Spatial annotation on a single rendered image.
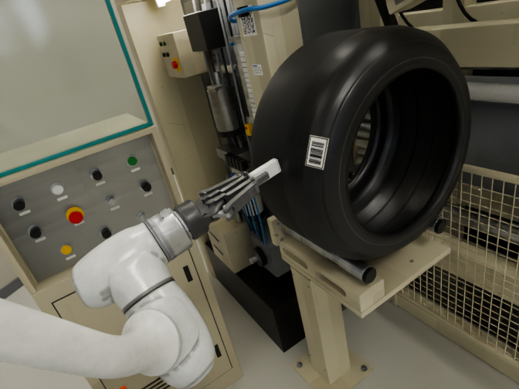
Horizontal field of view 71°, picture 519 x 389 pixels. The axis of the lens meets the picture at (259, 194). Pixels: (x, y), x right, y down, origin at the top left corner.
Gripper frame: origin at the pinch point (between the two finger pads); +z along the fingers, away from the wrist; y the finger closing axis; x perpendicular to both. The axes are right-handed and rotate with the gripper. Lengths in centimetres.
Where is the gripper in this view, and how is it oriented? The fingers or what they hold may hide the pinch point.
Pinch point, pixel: (265, 172)
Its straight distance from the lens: 77.2
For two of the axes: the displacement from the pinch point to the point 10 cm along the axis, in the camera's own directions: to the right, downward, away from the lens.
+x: 3.2, 8.0, 5.0
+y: -5.2, -2.9, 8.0
